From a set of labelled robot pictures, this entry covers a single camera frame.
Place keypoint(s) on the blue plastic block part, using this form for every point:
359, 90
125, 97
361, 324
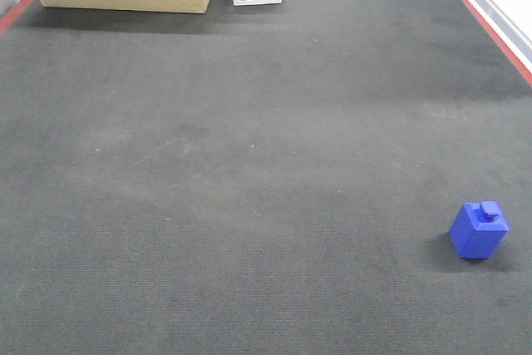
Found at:
478, 229

